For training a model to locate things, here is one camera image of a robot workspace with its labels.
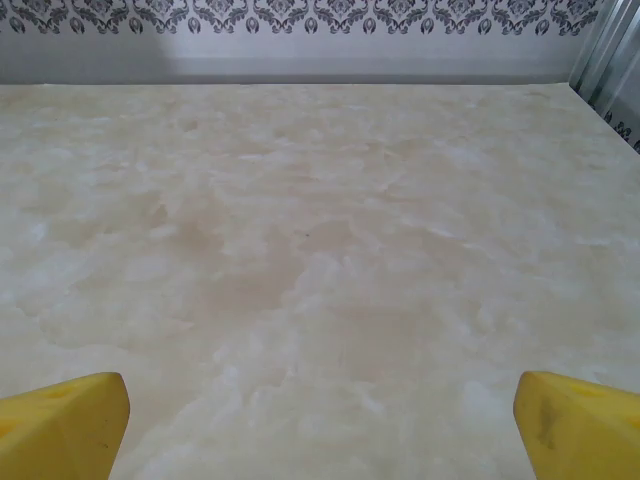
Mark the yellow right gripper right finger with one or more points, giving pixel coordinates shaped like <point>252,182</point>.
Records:
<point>580,430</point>

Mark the aluminium frame post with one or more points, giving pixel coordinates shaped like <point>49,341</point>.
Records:
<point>605,50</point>

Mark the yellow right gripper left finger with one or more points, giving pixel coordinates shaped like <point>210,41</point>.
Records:
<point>55,430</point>

